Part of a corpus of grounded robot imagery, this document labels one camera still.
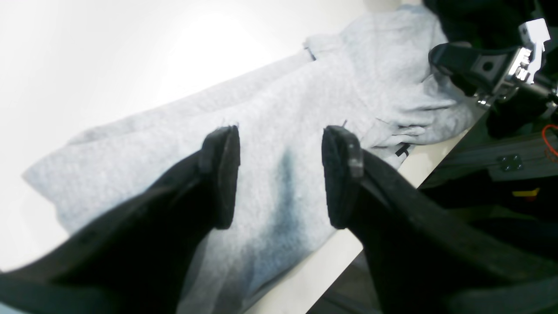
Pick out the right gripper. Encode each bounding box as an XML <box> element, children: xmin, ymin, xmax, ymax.
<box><xmin>429</xmin><ymin>18</ymin><xmax>557</xmax><ymax>131</ymax></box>

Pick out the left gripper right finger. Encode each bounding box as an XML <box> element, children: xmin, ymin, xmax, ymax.
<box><xmin>322</xmin><ymin>126</ymin><xmax>557</xmax><ymax>314</ymax></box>

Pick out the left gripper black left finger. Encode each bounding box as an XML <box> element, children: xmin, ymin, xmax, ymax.
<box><xmin>0</xmin><ymin>126</ymin><xmax>240</xmax><ymax>314</ymax></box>

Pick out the grey t-shirt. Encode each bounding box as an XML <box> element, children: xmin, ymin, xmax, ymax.
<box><xmin>23</xmin><ymin>5</ymin><xmax>475</xmax><ymax>314</ymax></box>

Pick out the aluminium table frame rail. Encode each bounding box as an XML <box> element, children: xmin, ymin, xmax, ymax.
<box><xmin>421</xmin><ymin>132</ymin><xmax>558</xmax><ymax>188</ymax></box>

